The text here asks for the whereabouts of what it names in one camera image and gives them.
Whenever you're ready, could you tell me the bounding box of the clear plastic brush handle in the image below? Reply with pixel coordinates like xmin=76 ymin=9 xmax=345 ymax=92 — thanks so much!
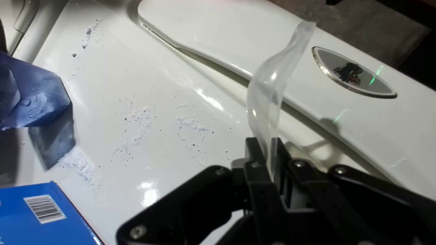
xmin=247 ymin=20 xmax=316 ymax=178

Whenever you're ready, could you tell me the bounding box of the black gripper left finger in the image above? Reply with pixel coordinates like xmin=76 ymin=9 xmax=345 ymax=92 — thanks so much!
xmin=244 ymin=137 xmax=292 ymax=245

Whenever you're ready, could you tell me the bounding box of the blue orange detergent box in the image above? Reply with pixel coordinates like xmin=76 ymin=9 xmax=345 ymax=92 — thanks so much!
xmin=0 ymin=181 xmax=105 ymax=245

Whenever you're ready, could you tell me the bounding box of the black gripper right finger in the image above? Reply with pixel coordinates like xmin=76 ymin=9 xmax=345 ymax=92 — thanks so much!
xmin=271 ymin=139 xmax=319 ymax=245

